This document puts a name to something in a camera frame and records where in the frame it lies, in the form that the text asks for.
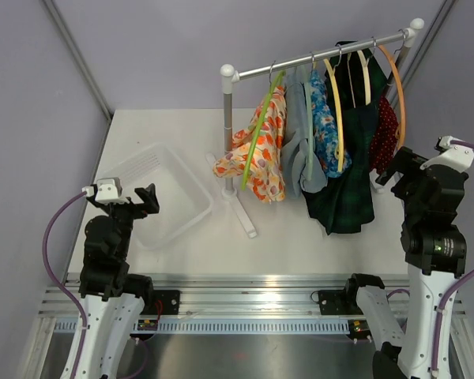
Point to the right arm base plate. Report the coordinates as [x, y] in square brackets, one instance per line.
[335, 303]

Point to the aluminium rail frame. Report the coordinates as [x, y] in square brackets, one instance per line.
[268, 297]

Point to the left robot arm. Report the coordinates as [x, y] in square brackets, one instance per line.
[111, 298]

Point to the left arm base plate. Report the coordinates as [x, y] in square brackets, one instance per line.
[166, 302]

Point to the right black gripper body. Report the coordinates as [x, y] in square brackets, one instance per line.
[408, 164]

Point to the yellow hanger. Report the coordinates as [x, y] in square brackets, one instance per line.
[339, 119]

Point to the cream hanger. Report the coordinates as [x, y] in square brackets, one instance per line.
[366, 77]

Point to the lime green hanger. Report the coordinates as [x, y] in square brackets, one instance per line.
[261, 118]

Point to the white slotted cable duct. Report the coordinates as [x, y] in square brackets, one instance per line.
[245, 327]

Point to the blue floral skirt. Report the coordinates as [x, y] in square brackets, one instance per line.
[325, 129]

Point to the dark green plaid garment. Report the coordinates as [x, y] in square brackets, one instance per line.
[345, 204]

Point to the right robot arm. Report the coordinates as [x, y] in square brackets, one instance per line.
[435, 252]

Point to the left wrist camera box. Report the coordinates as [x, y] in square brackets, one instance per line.
[105, 191]

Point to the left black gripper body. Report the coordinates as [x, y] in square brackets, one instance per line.
[124, 215]

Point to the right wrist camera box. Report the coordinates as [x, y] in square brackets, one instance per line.
[451, 154]

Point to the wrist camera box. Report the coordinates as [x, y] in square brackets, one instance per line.
[105, 191]
[451, 154]

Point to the red polka dot garment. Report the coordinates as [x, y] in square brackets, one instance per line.
[384, 141]

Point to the orange floral skirt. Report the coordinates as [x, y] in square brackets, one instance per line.
[265, 174]

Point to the pale mint hanger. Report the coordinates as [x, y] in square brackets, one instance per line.
[310, 127]

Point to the light blue denim garment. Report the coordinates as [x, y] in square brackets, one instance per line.
[293, 155]

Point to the white plastic basket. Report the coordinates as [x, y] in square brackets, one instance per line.
[182, 198]

